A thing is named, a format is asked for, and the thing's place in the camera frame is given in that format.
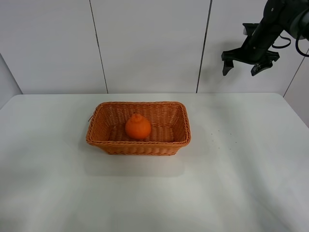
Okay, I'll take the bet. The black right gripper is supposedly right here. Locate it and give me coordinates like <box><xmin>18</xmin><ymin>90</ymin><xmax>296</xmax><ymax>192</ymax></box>
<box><xmin>221</xmin><ymin>22</ymin><xmax>280</xmax><ymax>76</ymax></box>

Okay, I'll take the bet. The orange fruit with stem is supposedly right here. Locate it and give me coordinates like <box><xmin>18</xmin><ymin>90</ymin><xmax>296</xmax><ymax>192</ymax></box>
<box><xmin>125</xmin><ymin>114</ymin><xmax>151</xmax><ymax>140</ymax></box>

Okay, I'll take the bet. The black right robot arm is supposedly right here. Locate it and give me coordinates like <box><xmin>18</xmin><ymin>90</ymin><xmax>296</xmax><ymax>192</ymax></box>
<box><xmin>221</xmin><ymin>0</ymin><xmax>309</xmax><ymax>76</ymax></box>

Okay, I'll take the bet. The orange wicker basket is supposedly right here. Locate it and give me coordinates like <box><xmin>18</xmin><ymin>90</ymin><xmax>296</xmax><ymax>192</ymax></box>
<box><xmin>86</xmin><ymin>101</ymin><xmax>191</xmax><ymax>156</ymax></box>

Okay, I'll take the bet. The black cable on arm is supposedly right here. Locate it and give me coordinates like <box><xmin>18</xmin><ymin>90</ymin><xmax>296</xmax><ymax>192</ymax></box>
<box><xmin>271</xmin><ymin>26</ymin><xmax>309</xmax><ymax>58</ymax></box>

